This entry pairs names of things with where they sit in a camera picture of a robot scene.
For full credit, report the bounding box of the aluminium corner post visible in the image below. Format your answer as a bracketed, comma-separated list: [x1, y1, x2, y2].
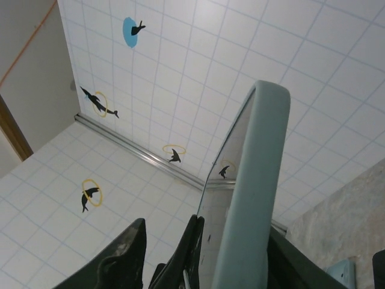
[73, 113, 208, 192]

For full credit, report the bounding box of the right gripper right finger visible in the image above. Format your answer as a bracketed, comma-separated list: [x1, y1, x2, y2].
[266, 225, 347, 289]

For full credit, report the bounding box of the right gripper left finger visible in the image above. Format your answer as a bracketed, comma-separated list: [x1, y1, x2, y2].
[55, 217, 147, 289]

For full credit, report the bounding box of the brown wooden door frame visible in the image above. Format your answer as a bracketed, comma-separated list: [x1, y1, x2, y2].
[0, 93, 34, 163]

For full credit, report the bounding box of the sky blue phone case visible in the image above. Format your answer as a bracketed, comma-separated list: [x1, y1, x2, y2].
[325, 259, 357, 282]

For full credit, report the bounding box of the black phone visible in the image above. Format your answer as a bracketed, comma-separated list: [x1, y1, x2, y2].
[210, 79, 292, 289]

